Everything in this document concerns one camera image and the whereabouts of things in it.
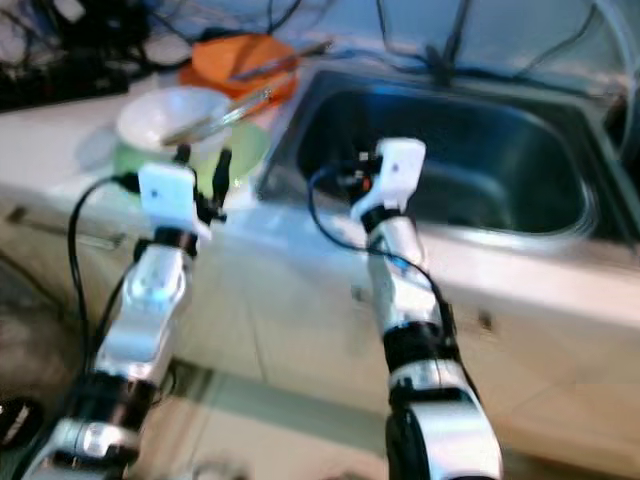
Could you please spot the black power strip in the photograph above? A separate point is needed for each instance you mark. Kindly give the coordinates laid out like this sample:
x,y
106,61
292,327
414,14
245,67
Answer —
x,y
50,90

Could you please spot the orange bowl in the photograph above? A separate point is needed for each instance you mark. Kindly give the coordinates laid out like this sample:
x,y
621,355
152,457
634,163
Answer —
x,y
230,55

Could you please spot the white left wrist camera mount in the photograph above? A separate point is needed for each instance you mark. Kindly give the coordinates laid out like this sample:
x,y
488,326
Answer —
x,y
168,195

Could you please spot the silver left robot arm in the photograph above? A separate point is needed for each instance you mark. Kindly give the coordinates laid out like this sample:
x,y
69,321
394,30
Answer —
x,y
155,290

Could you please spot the green plate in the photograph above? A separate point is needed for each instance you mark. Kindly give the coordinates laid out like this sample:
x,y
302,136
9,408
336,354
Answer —
x,y
250,150

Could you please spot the white bowl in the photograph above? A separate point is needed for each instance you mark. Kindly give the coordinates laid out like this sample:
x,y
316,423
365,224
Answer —
x,y
150,115

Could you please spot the metal fork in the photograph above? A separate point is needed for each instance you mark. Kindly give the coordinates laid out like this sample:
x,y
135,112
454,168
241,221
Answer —
x,y
210,120

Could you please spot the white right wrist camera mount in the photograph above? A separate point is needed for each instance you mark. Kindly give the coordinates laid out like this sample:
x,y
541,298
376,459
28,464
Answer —
x,y
400,165

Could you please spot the white power adapter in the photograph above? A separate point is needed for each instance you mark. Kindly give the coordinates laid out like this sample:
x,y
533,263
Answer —
x,y
168,50

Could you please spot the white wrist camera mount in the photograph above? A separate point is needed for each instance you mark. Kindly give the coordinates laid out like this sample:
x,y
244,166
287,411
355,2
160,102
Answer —
x,y
168,195
400,165

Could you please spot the chrome gooseneck faucet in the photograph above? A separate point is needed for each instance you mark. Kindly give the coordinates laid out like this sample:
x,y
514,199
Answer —
x,y
453,45

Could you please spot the stainless steel sink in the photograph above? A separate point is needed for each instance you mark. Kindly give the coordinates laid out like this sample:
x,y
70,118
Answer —
x,y
480,140

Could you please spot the black power adapter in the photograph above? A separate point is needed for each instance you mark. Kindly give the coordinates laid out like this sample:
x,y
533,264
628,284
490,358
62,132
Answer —
x,y
105,20

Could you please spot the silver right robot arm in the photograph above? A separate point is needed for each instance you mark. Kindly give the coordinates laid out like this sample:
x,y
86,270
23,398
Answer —
x,y
400,270

